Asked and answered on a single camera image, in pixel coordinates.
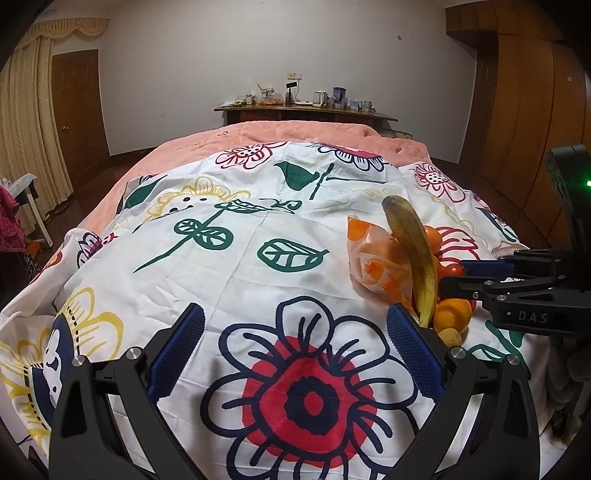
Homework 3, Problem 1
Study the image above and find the red tomato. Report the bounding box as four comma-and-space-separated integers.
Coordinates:
438, 263, 465, 279

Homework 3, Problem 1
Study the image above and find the orange mandarin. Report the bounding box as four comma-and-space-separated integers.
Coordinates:
433, 298, 473, 334
424, 225, 443, 255

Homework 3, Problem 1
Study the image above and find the yellow banana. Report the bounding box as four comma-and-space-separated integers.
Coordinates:
382, 195, 439, 328

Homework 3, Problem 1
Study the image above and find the plastic bag with orange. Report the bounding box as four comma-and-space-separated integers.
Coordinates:
346, 217, 413, 310

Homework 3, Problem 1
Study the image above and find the small yellow-green fruit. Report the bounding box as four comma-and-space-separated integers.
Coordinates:
438, 328, 463, 349

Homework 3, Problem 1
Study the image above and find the wooden wardrobe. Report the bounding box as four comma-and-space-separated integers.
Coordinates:
446, 1, 590, 248

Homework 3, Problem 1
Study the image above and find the floral white duvet cover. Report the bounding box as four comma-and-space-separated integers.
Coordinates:
1, 141, 520, 479

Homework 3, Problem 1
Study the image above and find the pink blanket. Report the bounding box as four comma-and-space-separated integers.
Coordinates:
80, 120, 431, 233

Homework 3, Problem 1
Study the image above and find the blue box on sideboard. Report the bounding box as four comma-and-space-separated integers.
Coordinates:
332, 87, 346, 109

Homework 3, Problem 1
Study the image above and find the white kettle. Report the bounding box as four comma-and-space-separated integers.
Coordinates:
312, 90, 328, 108

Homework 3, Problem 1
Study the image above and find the white folding stand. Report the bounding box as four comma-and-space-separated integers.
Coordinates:
1, 173, 54, 247

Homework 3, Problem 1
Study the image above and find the beige curtain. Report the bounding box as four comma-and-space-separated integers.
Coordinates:
1, 18, 108, 215

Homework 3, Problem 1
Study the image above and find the wooden sideboard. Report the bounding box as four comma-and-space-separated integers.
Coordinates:
213, 105, 398, 131

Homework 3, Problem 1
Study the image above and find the wooden door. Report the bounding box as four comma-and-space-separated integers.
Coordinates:
51, 49, 110, 191

